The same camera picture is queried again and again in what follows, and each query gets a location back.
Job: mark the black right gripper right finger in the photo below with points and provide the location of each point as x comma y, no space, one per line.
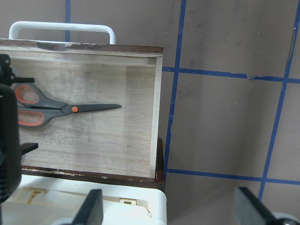
250,211

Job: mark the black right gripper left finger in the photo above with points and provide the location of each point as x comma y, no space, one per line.
91,211

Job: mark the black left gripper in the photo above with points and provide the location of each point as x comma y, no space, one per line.
10,150

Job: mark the grey orange scissors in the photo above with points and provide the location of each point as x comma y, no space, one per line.
36,109

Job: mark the brown wooden drawer cabinet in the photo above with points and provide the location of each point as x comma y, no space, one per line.
119,146

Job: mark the white drawer handle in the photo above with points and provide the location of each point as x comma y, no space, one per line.
17,26

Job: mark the white plastic tray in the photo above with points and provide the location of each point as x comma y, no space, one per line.
51,201

